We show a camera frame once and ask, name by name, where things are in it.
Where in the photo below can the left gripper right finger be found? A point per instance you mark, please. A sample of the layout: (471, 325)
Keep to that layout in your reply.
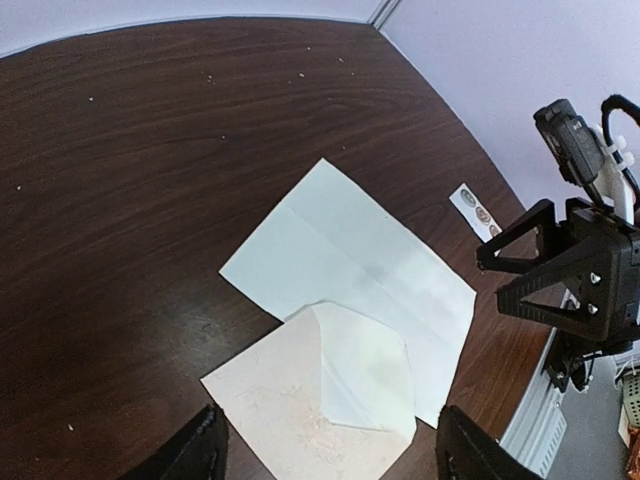
(465, 451)

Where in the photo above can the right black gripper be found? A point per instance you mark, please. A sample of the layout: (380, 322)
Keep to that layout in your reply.
(590, 291)

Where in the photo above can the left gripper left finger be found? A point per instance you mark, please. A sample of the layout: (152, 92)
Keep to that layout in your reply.
(197, 451)

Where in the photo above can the cream envelope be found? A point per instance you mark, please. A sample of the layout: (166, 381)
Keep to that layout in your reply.
(327, 395)

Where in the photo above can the sticker strip with seals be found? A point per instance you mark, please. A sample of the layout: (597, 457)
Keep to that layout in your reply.
(475, 214)

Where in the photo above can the white paper sheet on table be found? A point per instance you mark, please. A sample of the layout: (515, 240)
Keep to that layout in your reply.
(328, 240)

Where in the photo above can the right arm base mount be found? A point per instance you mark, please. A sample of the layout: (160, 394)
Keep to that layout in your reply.
(565, 367)

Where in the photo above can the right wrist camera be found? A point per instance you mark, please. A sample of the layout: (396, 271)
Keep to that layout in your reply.
(592, 158)

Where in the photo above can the right aluminium frame post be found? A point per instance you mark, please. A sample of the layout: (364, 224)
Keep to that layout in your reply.
(382, 13)

